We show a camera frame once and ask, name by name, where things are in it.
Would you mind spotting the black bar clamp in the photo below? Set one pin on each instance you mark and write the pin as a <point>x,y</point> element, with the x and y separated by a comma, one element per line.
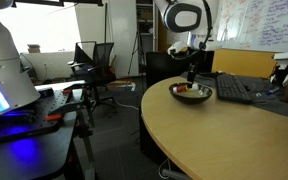
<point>69,107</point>

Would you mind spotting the black overhead bar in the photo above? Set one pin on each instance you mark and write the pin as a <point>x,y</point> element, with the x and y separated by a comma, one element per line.
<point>37,2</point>

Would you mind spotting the black tripod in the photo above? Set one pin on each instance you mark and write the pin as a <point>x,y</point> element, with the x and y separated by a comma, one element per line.
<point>138,50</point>

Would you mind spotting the grey cloth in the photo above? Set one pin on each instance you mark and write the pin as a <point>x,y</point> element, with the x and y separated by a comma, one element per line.
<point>277,106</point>

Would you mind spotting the grey table foot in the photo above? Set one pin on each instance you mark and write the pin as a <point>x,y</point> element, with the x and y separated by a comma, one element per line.
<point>175,174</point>

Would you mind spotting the black mesh office chair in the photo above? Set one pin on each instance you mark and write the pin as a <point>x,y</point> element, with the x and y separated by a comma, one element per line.
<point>102,71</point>

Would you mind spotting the black computer monitor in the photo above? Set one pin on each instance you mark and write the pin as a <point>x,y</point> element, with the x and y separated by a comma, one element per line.
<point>164,68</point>

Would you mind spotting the white flat box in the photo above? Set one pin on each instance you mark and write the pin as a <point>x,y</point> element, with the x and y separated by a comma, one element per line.
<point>282,56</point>

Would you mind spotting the small cardboard box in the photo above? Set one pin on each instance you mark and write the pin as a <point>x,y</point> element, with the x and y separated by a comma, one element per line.
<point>34,48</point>

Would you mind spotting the white shelf unit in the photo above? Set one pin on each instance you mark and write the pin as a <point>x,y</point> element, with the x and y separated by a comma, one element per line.
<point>146,33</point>

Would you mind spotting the black device under white box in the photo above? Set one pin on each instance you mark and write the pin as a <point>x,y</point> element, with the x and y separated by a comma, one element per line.
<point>281,71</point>

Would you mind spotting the written-on wall whiteboard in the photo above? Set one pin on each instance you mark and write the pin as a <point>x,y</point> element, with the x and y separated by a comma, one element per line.
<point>264,23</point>

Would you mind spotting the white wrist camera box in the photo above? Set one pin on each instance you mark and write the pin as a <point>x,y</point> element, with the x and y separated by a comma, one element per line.
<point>175,47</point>

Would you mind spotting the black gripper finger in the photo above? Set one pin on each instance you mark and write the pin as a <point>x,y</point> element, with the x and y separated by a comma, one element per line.
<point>192,74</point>

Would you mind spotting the black robot cart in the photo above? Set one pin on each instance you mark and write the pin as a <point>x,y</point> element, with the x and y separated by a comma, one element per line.
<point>34,156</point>

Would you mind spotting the black computer keyboard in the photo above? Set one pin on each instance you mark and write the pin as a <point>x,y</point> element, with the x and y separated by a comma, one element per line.
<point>232,88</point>

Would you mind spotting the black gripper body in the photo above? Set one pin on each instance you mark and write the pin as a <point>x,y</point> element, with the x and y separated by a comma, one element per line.
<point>200,57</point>

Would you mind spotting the white clutter on floor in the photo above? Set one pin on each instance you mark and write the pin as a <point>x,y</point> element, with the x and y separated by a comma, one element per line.
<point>127,86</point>

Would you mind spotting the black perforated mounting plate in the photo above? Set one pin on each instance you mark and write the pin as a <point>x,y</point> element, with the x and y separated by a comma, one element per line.
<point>47,101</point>

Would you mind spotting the dark ceramic bowl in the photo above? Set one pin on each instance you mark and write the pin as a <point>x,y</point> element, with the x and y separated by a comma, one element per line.
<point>190,99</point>

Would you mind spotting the blue pen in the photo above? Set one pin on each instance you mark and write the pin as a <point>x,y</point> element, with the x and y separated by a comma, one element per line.
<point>272,91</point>

